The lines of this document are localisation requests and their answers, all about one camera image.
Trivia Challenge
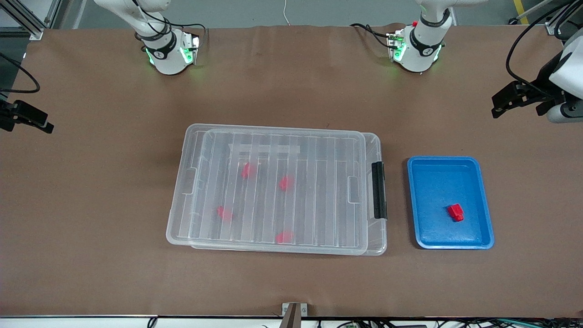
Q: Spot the blue plastic tray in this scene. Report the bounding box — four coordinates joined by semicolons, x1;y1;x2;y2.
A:
407;156;495;250

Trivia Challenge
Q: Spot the black box latch handle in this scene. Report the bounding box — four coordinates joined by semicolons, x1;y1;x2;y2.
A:
371;161;388;220

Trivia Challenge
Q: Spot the black left base cable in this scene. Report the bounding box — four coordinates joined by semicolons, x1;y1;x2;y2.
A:
350;22;393;49

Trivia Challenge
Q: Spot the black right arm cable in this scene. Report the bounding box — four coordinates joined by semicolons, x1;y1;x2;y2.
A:
0;52;41;94

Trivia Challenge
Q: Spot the black right base cable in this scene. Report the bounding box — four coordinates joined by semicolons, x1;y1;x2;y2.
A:
169;20;209;46

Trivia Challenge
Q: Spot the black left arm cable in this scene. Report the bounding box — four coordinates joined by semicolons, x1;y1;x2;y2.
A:
506;0;583;91

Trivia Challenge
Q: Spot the black base cable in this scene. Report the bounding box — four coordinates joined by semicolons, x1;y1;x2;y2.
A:
350;22;393;49
169;20;209;46

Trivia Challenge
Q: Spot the clear plastic storage box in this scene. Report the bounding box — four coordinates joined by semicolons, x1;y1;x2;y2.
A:
188;130;388;256

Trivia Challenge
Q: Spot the clear ribbed plastic lid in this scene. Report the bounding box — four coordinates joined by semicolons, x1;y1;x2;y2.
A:
165;123;369;250

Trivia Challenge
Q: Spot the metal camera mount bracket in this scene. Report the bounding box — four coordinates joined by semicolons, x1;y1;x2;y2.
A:
281;302;308;328

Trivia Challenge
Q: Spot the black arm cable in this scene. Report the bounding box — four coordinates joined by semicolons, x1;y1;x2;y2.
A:
506;0;583;91
0;52;41;94

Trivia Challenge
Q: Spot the aluminium frame profile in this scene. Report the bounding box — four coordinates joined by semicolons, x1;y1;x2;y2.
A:
0;0;63;41
509;0;583;36

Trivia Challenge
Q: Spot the brown table cover sheet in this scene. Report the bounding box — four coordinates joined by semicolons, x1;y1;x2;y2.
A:
0;25;583;318

